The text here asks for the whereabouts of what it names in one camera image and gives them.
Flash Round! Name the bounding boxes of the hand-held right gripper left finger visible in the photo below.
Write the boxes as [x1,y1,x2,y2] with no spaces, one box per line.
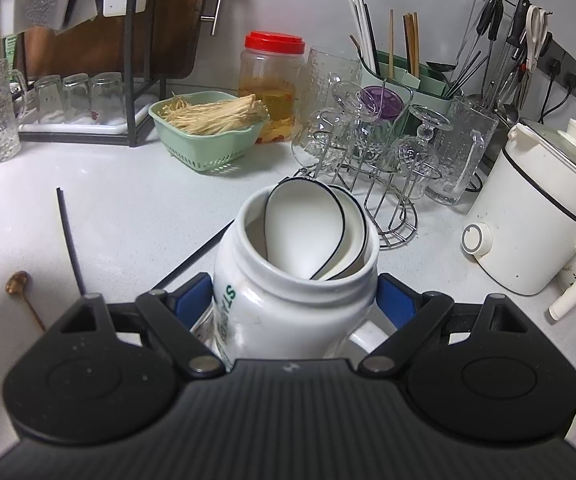
[58,272,226,377]

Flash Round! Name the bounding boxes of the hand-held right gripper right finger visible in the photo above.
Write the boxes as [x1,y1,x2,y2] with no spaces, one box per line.
[358,274,531,378]

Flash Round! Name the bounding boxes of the black chopstick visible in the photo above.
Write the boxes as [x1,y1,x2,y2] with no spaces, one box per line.
[56,188,86,296]
[159,220,237,287]

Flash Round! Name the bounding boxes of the white ceramic spoon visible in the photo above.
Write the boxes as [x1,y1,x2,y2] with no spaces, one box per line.
[264,179,345,281]
[313,185,369,281]

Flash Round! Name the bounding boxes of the white mug green label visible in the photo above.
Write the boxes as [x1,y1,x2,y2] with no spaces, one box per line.
[190,185,403,361]

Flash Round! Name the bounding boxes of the bronze metal spoon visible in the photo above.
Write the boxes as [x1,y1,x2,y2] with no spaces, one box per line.
[5,271,47,333]

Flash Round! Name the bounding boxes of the green plastic basket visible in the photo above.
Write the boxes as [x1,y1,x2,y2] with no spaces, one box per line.
[148,91,271,175]

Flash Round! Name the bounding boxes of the clear stemmed glass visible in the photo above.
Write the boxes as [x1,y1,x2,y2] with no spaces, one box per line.
[397,104,452,200]
[330,80,375,128]

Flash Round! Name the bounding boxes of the white electric pot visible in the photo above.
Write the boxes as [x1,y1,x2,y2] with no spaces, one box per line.
[462,119,576,321]

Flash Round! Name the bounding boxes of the large textured glass mug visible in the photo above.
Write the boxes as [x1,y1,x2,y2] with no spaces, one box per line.
[425,95,499,206]

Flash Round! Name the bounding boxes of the bundle of dried strands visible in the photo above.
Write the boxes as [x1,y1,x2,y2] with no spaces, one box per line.
[160,92,269,136]

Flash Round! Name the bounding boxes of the clear glass cup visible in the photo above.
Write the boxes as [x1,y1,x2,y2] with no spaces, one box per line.
[292,105,353,168]

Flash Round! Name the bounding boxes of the purple lid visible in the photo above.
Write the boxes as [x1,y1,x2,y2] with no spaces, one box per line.
[359,85,399,122]

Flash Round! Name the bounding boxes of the white drip tray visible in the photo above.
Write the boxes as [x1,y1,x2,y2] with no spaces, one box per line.
[18,95,159,135]

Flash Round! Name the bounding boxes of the small clear glass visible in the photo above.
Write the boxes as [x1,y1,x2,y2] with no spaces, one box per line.
[33,75,65,125]
[90,72,125,123]
[62,74,94,123]

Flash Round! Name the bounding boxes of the green utensil holder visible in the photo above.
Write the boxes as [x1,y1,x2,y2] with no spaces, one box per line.
[358,50,463,126]

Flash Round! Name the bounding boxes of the red lid plastic jar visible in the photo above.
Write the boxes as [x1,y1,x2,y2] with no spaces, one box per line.
[239,31,307,145]

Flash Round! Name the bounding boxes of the textured clear glass tumbler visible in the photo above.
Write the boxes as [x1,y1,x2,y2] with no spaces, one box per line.
[300,46,363,126]

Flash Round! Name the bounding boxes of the wooden cutting board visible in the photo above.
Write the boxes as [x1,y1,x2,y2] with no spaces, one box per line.
[23,0,231,92]

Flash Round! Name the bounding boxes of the row of hanging kitchen tools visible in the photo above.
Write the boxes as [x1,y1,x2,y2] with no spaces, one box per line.
[450,0,553,111]

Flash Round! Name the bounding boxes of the wire glass rack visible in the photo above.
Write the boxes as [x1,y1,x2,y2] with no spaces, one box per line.
[288,77,443,251]

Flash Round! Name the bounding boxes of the black dish rack frame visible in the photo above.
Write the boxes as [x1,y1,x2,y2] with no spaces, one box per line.
[0,0,161,148]

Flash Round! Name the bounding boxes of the white handled scissors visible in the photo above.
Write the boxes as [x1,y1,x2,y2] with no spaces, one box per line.
[524,5,553,73]

